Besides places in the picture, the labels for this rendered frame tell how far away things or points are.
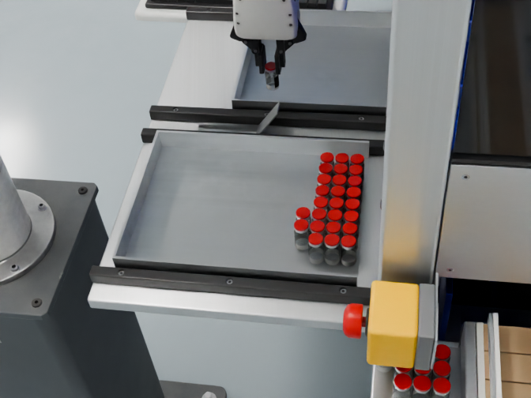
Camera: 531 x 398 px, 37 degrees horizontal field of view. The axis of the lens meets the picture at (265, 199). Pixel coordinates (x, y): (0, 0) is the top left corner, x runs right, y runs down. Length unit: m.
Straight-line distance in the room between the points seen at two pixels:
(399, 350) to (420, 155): 0.23
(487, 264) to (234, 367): 1.22
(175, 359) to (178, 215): 0.94
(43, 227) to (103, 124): 1.50
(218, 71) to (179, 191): 0.29
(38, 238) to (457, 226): 0.65
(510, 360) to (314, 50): 0.70
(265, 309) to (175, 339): 1.06
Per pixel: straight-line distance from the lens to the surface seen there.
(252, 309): 1.08
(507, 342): 1.01
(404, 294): 0.90
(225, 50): 1.48
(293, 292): 1.07
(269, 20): 1.24
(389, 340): 0.89
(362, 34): 1.49
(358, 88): 1.37
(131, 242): 1.18
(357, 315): 0.91
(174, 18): 1.73
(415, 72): 0.72
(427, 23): 0.69
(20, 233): 1.23
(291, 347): 2.07
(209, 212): 1.19
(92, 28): 3.18
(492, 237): 0.88
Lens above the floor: 1.77
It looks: 48 degrees down
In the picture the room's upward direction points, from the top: 6 degrees counter-clockwise
